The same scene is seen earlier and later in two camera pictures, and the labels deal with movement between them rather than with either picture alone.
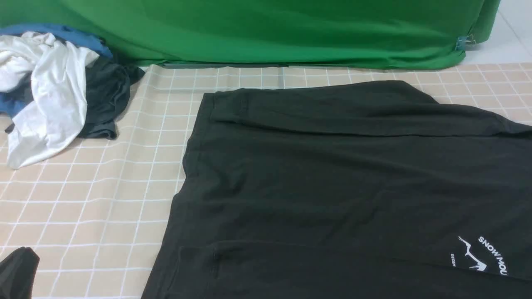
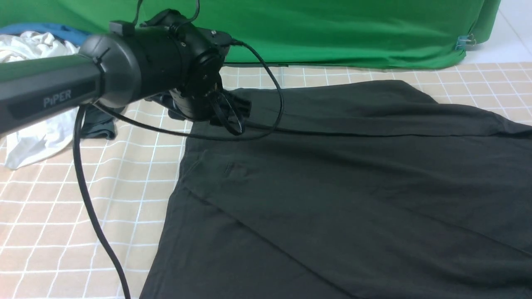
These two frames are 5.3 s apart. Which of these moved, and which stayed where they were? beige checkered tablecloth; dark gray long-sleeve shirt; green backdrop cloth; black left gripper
Moved: black left gripper
Stayed: green backdrop cloth; beige checkered tablecloth; dark gray long-sleeve shirt
